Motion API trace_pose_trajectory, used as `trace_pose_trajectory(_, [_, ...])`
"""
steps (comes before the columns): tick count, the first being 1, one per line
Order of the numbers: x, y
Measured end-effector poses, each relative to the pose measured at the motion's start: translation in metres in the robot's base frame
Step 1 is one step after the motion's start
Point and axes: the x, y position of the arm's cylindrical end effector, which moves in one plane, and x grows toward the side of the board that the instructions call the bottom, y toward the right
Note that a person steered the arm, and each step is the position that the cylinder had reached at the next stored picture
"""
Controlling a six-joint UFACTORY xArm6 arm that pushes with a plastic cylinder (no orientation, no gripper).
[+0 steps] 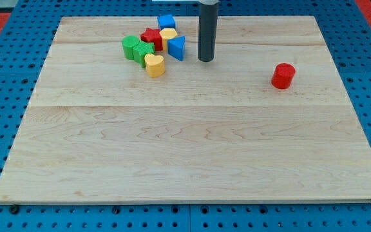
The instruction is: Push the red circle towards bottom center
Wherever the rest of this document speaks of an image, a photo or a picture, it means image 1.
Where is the red cylinder block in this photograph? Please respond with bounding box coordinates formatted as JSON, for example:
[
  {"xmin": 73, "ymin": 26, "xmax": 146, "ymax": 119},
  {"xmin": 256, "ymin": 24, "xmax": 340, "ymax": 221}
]
[{"xmin": 271, "ymin": 63, "xmax": 296, "ymax": 89}]

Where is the yellow heart block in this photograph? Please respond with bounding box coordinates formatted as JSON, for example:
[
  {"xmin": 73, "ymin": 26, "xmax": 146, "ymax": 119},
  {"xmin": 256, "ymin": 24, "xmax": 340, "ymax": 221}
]
[{"xmin": 144, "ymin": 53, "xmax": 166, "ymax": 78}]

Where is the blue triangle block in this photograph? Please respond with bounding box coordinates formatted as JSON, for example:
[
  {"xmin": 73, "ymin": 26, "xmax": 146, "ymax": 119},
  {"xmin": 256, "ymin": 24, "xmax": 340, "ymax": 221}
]
[{"xmin": 167, "ymin": 36, "xmax": 186, "ymax": 61}]

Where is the green star block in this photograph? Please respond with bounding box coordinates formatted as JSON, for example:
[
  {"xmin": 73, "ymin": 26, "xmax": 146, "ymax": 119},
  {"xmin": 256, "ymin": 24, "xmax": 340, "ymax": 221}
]
[{"xmin": 133, "ymin": 41, "xmax": 155, "ymax": 68}]

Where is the yellow hexagon block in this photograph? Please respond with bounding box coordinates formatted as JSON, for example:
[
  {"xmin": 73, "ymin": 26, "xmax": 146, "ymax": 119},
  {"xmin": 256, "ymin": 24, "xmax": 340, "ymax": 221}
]
[{"xmin": 159, "ymin": 28, "xmax": 178, "ymax": 52}]

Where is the red star block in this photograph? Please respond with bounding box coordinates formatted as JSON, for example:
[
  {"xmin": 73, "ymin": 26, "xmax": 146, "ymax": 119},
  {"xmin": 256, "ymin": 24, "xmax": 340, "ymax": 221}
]
[{"xmin": 140, "ymin": 28, "xmax": 163, "ymax": 51}]

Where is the light wooden board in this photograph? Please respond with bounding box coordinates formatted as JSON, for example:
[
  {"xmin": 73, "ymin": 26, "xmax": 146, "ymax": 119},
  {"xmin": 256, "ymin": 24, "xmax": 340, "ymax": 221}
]
[{"xmin": 0, "ymin": 16, "xmax": 371, "ymax": 205}]

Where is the green cylinder block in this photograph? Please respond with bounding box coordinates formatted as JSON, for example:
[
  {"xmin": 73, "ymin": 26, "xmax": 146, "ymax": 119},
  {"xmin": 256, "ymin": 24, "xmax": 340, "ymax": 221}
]
[{"xmin": 122, "ymin": 35, "xmax": 140, "ymax": 60}]

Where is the blue cube block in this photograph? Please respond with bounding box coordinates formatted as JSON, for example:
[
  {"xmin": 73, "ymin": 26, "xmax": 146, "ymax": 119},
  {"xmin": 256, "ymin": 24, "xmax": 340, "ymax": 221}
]
[{"xmin": 157, "ymin": 14, "xmax": 176, "ymax": 30}]

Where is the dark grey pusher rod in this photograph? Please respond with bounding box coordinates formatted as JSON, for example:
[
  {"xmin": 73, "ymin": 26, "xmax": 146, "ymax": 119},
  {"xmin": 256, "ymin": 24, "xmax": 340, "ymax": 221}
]
[{"xmin": 198, "ymin": 0, "xmax": 219, "ymax": 62}]

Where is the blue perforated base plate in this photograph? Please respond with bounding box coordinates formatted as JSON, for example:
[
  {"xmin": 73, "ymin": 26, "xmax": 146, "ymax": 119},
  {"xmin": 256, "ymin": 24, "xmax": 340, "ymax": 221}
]
[{"xmin": 0, "ymin": 0, "xmax": 371, "ymax": 231}]

